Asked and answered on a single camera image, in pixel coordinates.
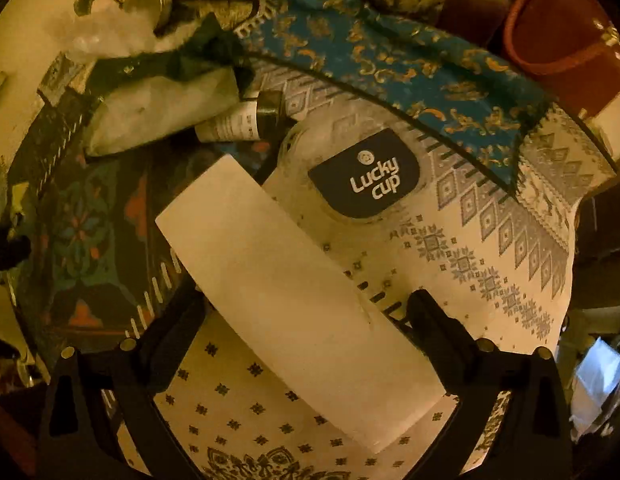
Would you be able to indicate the white crumpled wrapper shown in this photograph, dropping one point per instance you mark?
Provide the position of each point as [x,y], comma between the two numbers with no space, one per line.
[155,110]

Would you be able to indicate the brown jar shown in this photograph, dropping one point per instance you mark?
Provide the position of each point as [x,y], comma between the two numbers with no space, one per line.
[472,5]

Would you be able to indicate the red thermos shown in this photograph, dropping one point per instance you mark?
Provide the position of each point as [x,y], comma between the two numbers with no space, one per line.
[564,40]

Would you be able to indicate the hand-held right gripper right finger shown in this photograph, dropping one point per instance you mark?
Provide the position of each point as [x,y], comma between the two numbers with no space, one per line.
[439,340]

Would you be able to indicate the long white box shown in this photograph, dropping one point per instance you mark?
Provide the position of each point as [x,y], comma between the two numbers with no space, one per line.
[290,300]

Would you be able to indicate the small white label bottle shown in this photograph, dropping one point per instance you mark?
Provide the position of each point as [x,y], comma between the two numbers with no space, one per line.
[235,122]

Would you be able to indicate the crumpled clear plastic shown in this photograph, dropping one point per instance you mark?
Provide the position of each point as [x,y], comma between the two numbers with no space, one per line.
[105,32]

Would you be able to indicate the table with patchwork cloth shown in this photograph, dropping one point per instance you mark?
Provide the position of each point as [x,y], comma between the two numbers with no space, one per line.
[489,240]

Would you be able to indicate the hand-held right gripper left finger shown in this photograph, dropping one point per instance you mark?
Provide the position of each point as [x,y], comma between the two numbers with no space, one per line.
[175,330]

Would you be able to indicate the dark green wrapper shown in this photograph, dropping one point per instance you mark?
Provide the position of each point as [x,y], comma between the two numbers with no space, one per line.
[215,50]

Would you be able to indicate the clear cup with dark label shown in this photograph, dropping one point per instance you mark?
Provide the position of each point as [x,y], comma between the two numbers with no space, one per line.
[365,175]

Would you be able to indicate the metal cup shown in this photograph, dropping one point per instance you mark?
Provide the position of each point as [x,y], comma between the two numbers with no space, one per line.
[150,2]

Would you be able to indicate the white plastic bag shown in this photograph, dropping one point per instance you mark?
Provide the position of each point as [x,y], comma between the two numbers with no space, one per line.
[602,385]

